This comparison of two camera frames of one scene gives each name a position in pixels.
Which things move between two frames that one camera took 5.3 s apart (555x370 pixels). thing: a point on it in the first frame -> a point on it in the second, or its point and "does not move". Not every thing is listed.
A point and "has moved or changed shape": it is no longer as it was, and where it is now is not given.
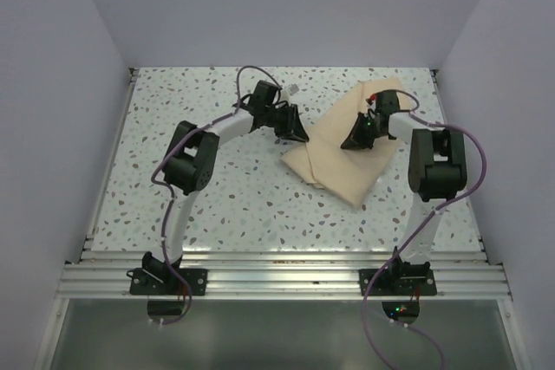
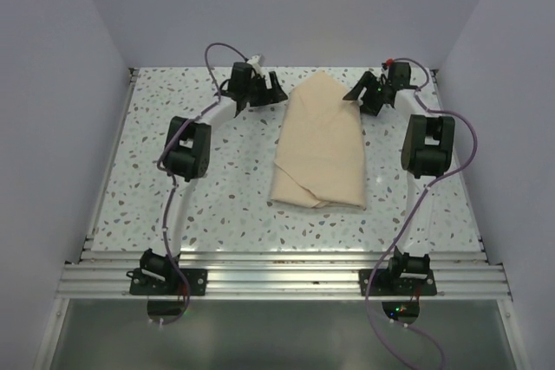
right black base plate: (397, 282) does not move
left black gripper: (293, 129) -> (266, 98)
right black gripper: (355, 139) -> (366, 81)
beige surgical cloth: (351, 173) has moved or changed shape
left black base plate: (166, 282) does not move
